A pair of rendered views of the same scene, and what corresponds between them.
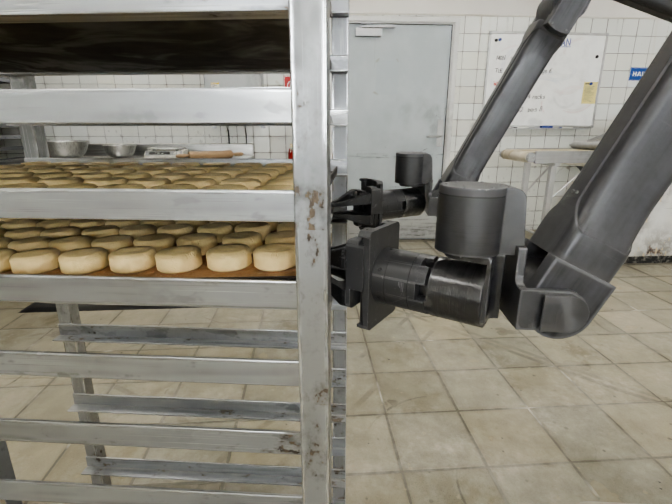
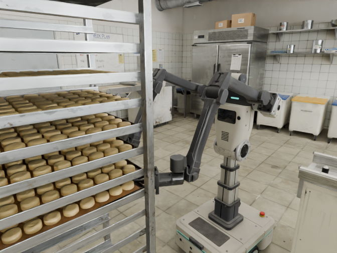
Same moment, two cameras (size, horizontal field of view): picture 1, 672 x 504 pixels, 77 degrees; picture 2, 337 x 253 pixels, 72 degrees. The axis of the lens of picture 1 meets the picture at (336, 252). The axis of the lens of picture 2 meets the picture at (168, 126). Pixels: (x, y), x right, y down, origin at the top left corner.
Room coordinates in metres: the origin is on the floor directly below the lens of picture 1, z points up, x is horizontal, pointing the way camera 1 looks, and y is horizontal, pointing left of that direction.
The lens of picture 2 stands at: (-0.25, 0.53, 1.47)
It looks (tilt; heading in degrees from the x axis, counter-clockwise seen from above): 16 degrees down; 316
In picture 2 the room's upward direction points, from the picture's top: straight up
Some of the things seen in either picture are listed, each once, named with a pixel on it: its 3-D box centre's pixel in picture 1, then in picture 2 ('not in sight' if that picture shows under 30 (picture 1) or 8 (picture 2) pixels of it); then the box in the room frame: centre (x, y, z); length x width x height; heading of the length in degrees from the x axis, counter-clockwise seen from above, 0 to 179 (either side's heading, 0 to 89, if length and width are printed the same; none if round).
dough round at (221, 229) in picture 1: (215, 232); not in sight; (0.58, 0.17, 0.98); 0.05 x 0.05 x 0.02
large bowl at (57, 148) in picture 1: (63, 149); not in sight; (3.56, 2.24, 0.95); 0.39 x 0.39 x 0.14
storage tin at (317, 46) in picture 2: not in sight; (317, 46); (1.10, -4.68, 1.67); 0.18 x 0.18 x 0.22
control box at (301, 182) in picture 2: not in sight; (307, 179); (0.06, -0.94, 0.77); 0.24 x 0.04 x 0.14; 91
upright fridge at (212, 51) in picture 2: not in sight; (225, 78); (2.74, -4.22, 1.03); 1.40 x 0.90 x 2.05; 4
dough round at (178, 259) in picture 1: (179, 258); (102, 196); (0.46, 0.18, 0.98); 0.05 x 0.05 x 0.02
